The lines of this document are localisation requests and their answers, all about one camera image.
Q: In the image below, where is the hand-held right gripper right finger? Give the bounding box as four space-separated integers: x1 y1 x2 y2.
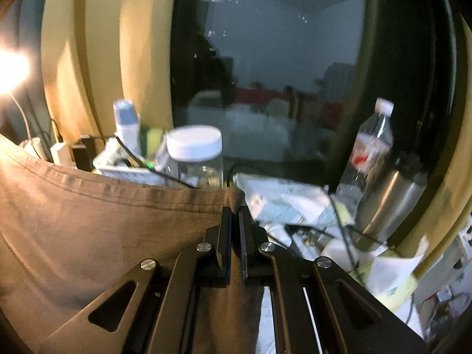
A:
239 206 431 354

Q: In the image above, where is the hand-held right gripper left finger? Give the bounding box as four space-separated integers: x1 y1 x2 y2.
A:
37 206 234 354

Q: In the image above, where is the brown t-shirt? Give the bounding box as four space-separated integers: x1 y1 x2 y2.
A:
0 135 266 354

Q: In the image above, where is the clear jar with white lid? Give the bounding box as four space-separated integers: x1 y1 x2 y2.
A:
157 125 224 189

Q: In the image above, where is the white plastic basket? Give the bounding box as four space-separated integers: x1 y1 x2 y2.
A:
92 144 166 185

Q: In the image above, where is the yellow green sponge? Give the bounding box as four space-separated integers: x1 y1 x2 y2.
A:
142 127 165 154

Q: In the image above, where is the white bottle with blue cap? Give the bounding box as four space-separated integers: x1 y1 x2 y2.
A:
112 99 142 155

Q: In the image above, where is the steel tumbler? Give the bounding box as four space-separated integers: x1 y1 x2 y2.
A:
354 153 428 253

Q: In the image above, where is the clear water bottle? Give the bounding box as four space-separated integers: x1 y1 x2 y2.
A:
335 98 394 214

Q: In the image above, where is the yellow packet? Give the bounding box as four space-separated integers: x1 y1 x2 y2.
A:
347 262 419 305

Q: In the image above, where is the folded white paper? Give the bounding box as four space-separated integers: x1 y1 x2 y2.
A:
369 234 430 296

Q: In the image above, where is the black charger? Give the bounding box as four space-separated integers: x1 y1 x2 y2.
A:
72 136 96 172

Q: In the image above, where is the dark window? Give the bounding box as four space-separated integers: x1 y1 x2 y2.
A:
171 0 369 163

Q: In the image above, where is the white charger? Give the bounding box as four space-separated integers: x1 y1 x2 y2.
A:
50 142 71 166

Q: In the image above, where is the white desk lamp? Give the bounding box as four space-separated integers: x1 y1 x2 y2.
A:
0 42 43 161

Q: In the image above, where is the thin black cable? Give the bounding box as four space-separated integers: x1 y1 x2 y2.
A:
324 184 360 275

